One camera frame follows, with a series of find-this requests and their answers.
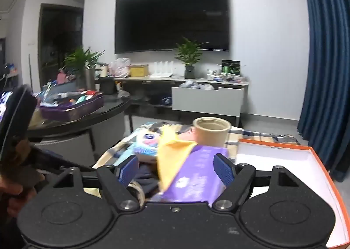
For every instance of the clear plastic bags in drawer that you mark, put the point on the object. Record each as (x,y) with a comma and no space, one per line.
(195,85)

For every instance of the plant in steel vase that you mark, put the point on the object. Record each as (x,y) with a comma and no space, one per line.
(87,74)

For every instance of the dark cloth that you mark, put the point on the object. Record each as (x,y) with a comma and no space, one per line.
(147,178)

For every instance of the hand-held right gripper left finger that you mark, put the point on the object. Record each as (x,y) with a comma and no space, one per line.
(128,170)

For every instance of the blue curtain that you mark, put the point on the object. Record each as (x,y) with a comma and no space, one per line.
(325,60)

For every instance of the beige cup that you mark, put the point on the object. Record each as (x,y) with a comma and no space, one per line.
(210,135)

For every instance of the black glass round table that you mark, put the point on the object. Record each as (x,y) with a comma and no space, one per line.
(109,108)

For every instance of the purple tissue pack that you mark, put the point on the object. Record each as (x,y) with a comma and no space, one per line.
(197,173)

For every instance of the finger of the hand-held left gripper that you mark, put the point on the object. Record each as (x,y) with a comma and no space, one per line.
(54,160)

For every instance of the orange and white box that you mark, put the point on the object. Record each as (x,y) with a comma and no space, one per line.
(273,156)

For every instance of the colourful tissue pack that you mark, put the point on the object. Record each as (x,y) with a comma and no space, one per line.
(147,146)

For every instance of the small pink bag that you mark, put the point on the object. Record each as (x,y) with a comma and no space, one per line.
(62,76)

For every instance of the grey television cabinet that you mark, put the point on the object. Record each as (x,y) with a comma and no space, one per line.
(207,100)

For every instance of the pink plastic bag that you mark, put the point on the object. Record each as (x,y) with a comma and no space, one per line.
(119,68)

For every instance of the person's left hand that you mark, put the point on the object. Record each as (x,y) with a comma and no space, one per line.
(9,193)

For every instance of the white router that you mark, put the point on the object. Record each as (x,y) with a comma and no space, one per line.
(162,69)

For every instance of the blue printed bag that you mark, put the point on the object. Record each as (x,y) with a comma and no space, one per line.
(166,100)

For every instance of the yellow cardboard box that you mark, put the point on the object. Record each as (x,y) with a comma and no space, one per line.
(139,70)

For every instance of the black and green box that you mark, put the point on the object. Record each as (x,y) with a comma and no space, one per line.
(232,68)

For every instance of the clutter of small bottles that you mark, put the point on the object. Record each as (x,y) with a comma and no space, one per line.
(227,79)

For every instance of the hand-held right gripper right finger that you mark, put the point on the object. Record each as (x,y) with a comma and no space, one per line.
(222,169)

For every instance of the potted plant in black pot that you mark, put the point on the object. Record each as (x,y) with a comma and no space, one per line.
(188,57)

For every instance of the yellow cloth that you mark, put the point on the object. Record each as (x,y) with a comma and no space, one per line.
(169,153)

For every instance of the grey ribbed stool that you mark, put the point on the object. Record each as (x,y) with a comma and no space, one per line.
(68,150)
(108,134)

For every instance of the black wall television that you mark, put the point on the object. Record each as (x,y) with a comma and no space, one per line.
(169,19)

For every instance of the white jar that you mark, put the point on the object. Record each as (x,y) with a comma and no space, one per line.
(104,71)

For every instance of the purple heart-shaped box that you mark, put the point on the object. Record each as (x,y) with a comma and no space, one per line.
(68,112)

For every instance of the plaid blanket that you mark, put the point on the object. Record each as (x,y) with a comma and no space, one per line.
(246,134)

